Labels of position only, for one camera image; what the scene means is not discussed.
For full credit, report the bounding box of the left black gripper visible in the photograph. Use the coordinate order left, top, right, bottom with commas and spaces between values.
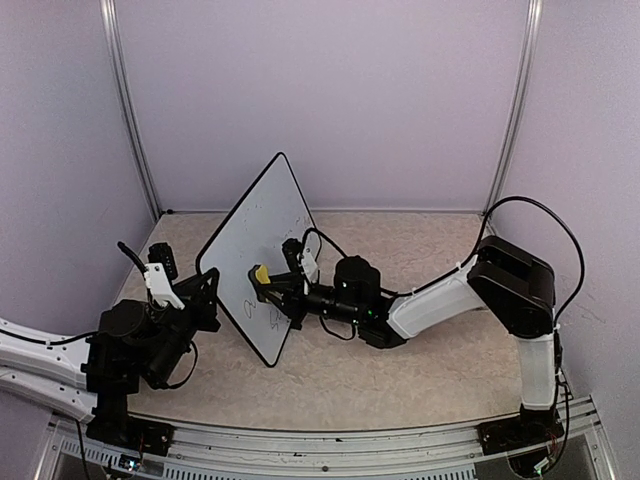
148, 268, 222, 386

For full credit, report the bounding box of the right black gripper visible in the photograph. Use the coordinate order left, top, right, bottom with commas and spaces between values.
258, 271, 364, 325

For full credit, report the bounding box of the yellow black whiteboard eraser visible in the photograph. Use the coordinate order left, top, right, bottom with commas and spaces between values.
248, 265, 271, 303

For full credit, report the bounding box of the white whiteboard black frame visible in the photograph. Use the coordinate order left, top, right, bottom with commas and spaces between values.
196, 152, 316, 368

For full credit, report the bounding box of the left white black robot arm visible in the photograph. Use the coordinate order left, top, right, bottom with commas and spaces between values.
1, 263, 220, 455

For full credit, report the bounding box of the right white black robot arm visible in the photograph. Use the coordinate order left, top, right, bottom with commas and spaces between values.
248, 235, 565, 453

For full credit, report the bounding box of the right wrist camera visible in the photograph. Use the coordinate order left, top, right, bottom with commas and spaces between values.
282, 238, 320, 295

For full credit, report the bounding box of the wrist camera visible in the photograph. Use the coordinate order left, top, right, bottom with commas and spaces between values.
143, 242, 185, 310
282, 238, 320, 295

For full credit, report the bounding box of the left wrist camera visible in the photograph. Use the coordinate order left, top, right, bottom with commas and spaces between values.
143, 242, 185, 310

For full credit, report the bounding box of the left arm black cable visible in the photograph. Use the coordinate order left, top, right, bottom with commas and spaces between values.
116, 241, 199, 391

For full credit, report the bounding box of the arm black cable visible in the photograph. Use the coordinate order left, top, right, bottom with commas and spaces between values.
302, 194, 586, 341
116, 241, 199, 391

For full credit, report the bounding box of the aluminium front rail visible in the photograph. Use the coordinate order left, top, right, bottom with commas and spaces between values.
34, 397, 614, 480

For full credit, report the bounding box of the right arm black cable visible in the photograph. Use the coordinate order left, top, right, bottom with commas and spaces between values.
302, 194, 586, 341

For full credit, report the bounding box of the left aluminium corner post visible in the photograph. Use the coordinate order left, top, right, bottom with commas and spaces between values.
100, 0, 162, 222

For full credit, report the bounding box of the aluminium corner post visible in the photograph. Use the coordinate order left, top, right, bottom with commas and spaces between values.
483, 0, 544, 216
100, 0, 162, 222

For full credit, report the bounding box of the right aluminium corner post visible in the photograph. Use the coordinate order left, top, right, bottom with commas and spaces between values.
483, 0, 544, 216

